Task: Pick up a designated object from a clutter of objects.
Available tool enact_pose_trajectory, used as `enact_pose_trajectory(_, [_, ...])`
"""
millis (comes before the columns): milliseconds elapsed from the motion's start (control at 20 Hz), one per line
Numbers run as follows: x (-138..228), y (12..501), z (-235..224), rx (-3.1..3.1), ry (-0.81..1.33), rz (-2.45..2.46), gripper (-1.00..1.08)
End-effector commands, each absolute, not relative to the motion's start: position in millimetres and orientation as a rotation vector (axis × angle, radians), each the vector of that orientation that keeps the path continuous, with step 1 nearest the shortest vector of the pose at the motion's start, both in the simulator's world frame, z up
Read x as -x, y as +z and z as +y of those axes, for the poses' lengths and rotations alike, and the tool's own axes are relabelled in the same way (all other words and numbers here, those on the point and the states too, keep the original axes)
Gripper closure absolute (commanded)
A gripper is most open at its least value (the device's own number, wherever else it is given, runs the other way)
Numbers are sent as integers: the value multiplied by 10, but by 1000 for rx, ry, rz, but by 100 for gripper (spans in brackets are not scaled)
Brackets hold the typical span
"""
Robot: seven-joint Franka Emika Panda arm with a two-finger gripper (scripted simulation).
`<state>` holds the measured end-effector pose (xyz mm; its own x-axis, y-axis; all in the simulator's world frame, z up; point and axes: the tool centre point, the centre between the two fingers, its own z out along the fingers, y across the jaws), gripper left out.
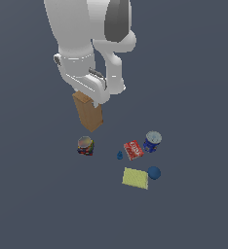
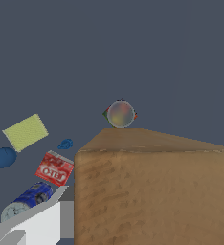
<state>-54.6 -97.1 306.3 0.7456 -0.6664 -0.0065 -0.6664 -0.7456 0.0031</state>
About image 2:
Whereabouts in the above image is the red jello box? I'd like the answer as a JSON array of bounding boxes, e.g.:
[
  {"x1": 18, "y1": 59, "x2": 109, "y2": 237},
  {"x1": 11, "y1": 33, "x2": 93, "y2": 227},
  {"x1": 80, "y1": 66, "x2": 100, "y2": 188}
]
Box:
[{"x1": 34, "y1": 149, "x2": 75, "y2": 188}]

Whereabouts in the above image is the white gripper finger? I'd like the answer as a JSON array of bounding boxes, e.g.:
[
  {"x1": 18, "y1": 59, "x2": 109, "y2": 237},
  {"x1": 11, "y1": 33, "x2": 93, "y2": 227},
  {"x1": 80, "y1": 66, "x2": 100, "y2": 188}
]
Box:
[{"x1": 0, "y1": 185, "x2": 75, "y2": 245}]

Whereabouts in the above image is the brown cardboard box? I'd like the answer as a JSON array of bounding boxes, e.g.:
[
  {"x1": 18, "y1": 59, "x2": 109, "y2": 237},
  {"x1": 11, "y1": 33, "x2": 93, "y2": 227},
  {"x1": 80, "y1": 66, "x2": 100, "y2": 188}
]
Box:
[{"x1": 73, "y1": 127, "x2": 224, "y2": 245}]

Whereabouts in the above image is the dark blue round ball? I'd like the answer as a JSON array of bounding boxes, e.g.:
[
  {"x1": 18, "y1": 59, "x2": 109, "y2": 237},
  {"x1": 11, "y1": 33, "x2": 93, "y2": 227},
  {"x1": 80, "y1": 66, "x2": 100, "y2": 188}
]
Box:
[{"x1": 0, "y1": 146, "x2": 18, "y2": 169}]

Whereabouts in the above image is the blue and white can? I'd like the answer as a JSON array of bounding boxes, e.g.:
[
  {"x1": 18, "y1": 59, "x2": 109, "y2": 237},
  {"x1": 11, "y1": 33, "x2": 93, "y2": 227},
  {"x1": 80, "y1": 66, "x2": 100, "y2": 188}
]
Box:
[{"x1": 0, "y1": 181, "x2": 54, "y2": 224}]

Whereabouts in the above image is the yellow-green sponge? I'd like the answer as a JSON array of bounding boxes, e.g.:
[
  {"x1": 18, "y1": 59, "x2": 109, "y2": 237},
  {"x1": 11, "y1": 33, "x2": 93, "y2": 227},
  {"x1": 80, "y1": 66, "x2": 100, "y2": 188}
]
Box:
[{"x1": 1, "y1": 113, "x2": 50, "y2": 153}]

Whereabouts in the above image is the small blue clamp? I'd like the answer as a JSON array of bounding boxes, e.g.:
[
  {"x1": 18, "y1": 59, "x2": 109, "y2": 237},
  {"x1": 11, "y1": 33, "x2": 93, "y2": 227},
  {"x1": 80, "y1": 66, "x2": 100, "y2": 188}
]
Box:
[{"x1": 56, "y1": 138, "x2": 74, "y2": 151}]

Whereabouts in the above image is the multicoloured cube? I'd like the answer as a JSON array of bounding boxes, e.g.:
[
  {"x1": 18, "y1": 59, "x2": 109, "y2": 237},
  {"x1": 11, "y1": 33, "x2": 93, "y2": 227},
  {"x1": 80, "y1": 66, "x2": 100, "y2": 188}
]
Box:
[{"x1": 101, "y1": 98, "x2": 139, "y2": 129}]

